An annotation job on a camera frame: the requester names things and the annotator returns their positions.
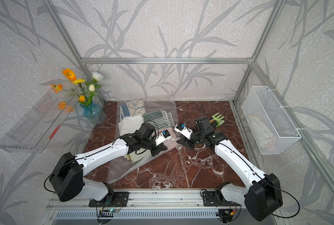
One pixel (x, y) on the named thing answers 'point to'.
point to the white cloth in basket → (262, 133)
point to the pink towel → (171, 143)
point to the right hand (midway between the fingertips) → (179, 137)
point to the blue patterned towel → (134, 108)
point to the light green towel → (138, 154)
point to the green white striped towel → (160, 119)
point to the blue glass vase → (94, 113)
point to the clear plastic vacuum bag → (122, 168)
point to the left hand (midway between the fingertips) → (166, 148)
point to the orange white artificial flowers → (88, 88)
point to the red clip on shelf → (55, 130)
